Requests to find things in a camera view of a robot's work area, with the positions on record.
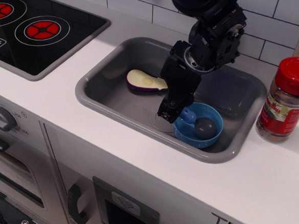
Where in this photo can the red lid spice jar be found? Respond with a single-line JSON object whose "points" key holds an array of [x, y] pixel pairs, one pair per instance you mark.
{"points": [[280, 112]]}

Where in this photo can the grey plastic sink basin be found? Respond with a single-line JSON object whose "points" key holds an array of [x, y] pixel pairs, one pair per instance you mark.
{"points": [[236, 95]]}

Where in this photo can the dark grey cabinet handle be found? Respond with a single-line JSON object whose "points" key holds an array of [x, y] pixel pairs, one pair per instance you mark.
{"points": [[73, 197]]}

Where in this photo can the grey dishwasher control panel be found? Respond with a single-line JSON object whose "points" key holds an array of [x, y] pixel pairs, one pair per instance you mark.
{"points": [[116, 207]]}

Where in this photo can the toy eggplant half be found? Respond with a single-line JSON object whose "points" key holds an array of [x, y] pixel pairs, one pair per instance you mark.
{"points": [[141, 81]]}

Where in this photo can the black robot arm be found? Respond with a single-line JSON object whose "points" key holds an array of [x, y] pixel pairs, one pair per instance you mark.
{"points": [[213, 42]]}

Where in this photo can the grey oven knob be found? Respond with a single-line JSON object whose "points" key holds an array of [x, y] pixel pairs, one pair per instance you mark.
{"points": [[7, 121]]}

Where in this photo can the light blue plastic bowl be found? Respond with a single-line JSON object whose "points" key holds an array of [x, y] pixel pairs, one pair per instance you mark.
{"points": [[186, 132]]}

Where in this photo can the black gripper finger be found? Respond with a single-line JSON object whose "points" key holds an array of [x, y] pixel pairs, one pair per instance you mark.
{"points": [[167, 112], [183, 112]]}

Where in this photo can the black toy stove top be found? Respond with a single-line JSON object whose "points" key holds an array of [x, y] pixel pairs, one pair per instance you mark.
{"points": [[36, 36]]}

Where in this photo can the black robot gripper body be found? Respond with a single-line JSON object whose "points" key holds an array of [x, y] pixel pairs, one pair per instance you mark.
{"points": [[182, 81]]}

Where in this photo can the blue grey toy spoon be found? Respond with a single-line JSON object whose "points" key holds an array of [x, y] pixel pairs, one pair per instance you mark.
{"points": [[205, 128]]}

